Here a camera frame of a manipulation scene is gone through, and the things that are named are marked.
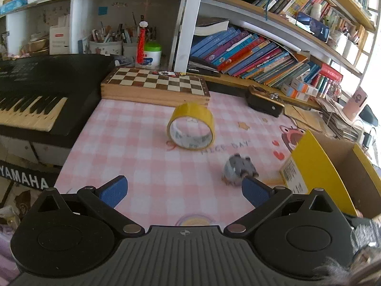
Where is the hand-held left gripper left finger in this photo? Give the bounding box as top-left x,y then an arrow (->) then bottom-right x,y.
28,175 -> 142,235

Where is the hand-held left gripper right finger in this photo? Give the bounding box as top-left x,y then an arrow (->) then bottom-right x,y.
223,176 -> 340,234

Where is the grey toy car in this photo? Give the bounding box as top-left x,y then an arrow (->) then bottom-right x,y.
222,153 -> 259,185

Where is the yellow cardboard box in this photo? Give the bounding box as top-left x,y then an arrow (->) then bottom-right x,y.
279,129 -> 381,218

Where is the pink checked tablecloth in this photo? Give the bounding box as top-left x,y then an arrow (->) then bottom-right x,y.
55,91 -> 310,227

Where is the brown cardboard sheet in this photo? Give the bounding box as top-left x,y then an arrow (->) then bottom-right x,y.
284,106 -> 325,133

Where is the black keyboard stand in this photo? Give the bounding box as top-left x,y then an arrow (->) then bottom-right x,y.
0,155 -> 61,206

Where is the dark brown wooden box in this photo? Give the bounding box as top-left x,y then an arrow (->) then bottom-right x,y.
246,85 -> 286,118

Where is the yellow tape roll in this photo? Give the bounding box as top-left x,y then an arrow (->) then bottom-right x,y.
167,102 -> 216,151

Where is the orange white medicine box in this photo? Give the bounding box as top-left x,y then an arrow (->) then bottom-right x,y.
281,84 -> 310,101
292,79 -> 319,97

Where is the stack of papers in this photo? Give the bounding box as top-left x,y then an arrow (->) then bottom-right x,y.
318,97 -> 362,142

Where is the wooden chessboard box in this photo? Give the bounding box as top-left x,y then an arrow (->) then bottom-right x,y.
100,67 -> 211,108

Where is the black electronic keyboard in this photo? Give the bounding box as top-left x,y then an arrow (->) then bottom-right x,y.
0,54 -> 115,149

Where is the grey fuzzy cloth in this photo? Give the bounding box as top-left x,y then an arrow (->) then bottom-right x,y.
316,214 -> 381,286

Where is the black stapler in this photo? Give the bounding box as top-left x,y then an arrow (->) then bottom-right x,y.
188,60 -> 221,76

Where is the row of leaning books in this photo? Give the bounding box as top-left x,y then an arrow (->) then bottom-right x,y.
190,27 -> 322,88

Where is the green lid jar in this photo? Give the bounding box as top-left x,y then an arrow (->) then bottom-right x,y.
142,42 -> 163,69

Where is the red box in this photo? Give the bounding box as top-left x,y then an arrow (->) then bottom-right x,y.
320,63 -> 343,82

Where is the white pen holder cup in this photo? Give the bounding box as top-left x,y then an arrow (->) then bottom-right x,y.
89,24 -> 123,56

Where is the red tassel ornament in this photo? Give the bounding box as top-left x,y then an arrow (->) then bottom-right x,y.
136,21 -> 149,63

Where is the white carton red label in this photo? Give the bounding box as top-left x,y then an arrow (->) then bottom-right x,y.
49,25 -> 72,55

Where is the smartphone showing video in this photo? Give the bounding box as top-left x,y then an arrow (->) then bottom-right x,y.
296,12 -> 330,43

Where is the white cubby shelf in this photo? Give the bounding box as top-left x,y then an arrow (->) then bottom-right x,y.
0,0 -> 186,72

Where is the white bookshelf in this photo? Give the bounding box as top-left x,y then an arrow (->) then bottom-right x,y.
174,0 -> 381,75

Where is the blue tissue pack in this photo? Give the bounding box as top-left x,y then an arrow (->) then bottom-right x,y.
0,0 -> 29,14

